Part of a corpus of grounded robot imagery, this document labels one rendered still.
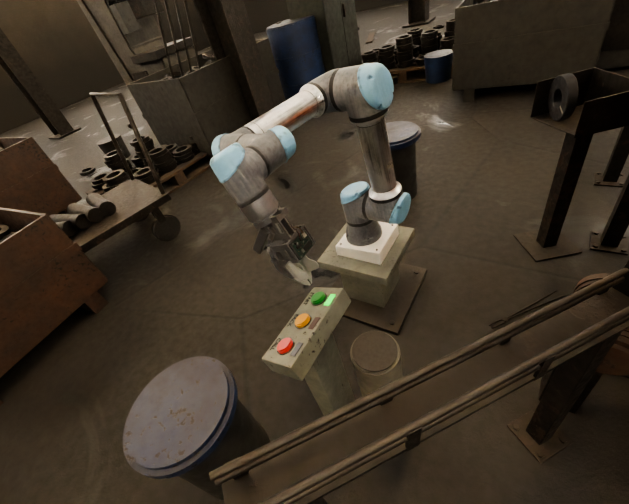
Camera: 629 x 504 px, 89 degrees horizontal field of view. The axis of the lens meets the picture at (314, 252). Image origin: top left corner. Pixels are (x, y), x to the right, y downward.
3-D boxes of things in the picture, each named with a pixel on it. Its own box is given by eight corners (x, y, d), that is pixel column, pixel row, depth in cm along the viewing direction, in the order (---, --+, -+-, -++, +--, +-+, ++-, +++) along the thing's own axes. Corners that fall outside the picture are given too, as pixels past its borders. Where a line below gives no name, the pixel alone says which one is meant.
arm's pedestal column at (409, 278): (319, 308, 158) (306, 271, 142) (354, 255, 181) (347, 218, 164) (397, 335, 137) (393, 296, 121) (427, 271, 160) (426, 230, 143)
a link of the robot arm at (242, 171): (247, 134, 63) (215, 156, 59) (278, 182, 68) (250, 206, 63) (229, 144, 69) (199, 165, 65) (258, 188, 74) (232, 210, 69)
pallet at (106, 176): (187, 149, 388) (168, 112, 359) (229, 154, 341) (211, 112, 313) (94, 204, 326) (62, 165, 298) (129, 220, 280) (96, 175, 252)
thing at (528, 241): (549, 220, 166) (594, 67, 120) (584, 254, 146) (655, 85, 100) (507, 229, 168) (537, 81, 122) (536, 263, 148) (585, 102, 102)
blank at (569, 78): (553, 97, 128) (543, 99, 129) (570, 62, 114) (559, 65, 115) (564, 128, 122) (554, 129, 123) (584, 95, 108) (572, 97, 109)
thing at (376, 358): (414, 423, 111) (407, 338, 78) (401, 458, 104) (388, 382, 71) (381, 407, 117) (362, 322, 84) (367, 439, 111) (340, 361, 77)
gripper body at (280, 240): (300, 266, 69) (269, 221, 64) (275, 267, 76) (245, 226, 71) (318, 243, 74) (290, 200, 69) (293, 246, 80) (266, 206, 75)
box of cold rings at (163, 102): (239, 116, 440) (211, 43, 384) (291, 116, 389) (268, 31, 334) (167, 160, 374) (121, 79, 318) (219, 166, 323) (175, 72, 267)
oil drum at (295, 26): (340, 93, 412) (326, 8, 355) (317, 111, 379) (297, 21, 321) (303, 95, 443) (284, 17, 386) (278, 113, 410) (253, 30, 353)
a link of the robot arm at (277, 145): (258, 123, 76) (224, 146, 70) (292, 122, 69) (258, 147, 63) (270, 154, 81) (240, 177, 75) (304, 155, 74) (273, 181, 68)
